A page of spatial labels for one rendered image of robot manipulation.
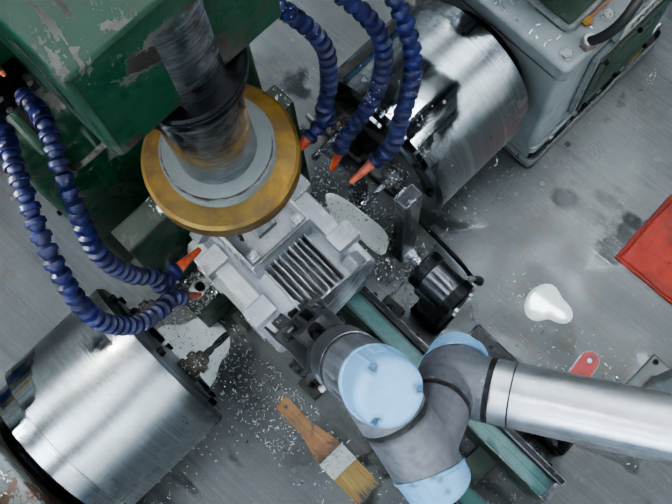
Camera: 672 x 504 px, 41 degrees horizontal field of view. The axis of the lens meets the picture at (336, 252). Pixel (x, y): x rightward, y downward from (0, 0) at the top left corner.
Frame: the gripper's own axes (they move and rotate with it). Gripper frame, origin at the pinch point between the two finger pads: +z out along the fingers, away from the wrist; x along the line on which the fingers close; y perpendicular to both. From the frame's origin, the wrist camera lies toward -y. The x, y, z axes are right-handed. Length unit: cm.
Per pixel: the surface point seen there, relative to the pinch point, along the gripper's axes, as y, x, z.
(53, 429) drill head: 14.0, 30.4, -0.8
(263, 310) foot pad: 4.9, 1.4, 4.3
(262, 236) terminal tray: 12.6, -5.2, 3.9
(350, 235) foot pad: 4.1, -14.4, 3.9
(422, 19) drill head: 19.4, -41.9, 4.2
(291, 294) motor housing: 4.3, -2.7, 2.4
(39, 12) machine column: 47, 1, -45
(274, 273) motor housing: 7.6, -3.0, 4.2
